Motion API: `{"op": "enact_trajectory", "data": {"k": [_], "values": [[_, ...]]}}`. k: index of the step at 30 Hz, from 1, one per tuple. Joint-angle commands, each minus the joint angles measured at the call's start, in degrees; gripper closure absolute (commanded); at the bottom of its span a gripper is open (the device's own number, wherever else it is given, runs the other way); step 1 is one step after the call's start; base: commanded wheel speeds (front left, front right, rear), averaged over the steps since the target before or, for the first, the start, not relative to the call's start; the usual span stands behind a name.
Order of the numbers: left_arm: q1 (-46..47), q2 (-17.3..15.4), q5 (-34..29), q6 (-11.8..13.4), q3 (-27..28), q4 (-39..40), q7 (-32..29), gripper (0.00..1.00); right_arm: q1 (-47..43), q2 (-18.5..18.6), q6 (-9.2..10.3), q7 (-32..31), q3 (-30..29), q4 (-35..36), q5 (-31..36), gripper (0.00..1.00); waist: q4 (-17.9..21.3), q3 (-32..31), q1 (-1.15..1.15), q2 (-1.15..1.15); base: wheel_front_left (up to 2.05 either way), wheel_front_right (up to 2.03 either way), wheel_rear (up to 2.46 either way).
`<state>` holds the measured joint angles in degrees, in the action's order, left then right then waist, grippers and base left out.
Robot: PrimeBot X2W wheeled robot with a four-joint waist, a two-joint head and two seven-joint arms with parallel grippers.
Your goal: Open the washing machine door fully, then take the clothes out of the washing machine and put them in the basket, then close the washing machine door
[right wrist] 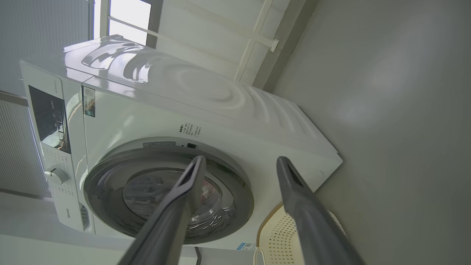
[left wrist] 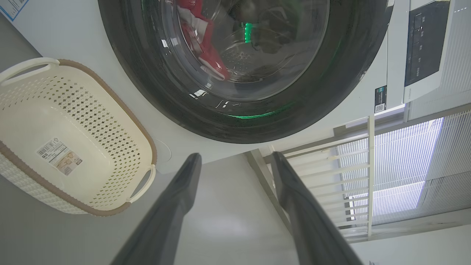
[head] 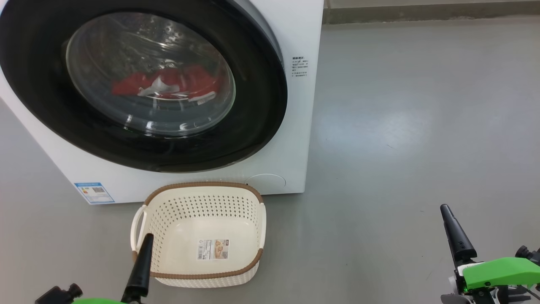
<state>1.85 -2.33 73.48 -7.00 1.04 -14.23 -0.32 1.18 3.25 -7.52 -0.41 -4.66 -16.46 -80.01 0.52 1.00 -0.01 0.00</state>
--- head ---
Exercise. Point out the white printed product label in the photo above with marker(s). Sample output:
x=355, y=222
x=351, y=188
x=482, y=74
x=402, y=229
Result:
x=213, y=249

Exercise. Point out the red and white garment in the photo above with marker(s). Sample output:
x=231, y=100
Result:
x=177, y=78

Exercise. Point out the cream laundry basket brown rim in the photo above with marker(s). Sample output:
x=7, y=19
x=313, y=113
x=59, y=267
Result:
x=190, y=223

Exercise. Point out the round washing machine door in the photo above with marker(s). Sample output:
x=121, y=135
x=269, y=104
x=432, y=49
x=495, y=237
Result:
x=253, y=105

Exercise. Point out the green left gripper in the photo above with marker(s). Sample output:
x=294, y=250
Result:
x=97, y=301

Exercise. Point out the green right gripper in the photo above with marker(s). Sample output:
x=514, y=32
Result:
x=502, y=272

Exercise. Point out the blue energy label sticker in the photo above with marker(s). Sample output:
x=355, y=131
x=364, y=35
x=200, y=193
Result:
x=95, y=193

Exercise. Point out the printed warning text label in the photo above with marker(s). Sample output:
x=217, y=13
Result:
x=299, y=66

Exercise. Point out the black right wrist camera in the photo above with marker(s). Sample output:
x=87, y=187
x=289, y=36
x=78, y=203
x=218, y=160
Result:
x=527, y=253

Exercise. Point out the white front-load washing machine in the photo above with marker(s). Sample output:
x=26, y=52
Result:
x=295, y=126

